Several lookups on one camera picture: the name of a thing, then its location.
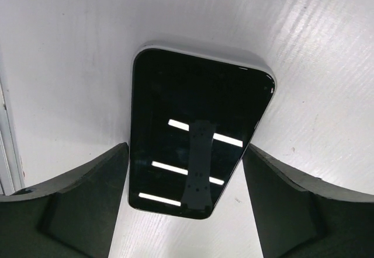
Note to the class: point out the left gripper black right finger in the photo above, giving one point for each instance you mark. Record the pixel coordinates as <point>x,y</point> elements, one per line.
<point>299,215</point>

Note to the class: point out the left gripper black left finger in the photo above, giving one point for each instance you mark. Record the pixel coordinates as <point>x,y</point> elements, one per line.
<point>71,215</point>

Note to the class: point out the black smartphone silver edge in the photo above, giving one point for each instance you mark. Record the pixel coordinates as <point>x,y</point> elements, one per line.
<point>194,111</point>

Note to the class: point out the aluminium corner frame post left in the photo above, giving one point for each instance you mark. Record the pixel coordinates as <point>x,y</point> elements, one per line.
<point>12,178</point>

